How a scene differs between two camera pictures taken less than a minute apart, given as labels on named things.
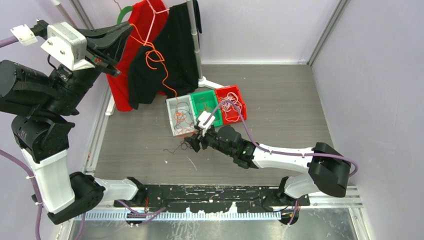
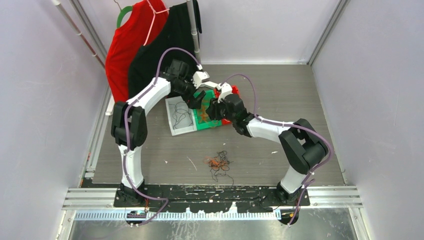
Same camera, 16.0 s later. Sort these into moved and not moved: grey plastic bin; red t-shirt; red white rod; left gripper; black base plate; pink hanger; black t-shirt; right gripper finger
Moved: left gripper; right gripper finger
Not moved: red t-shirt; red white rod; pink hanger; grey plastic bin; black t-shirt; black base plate
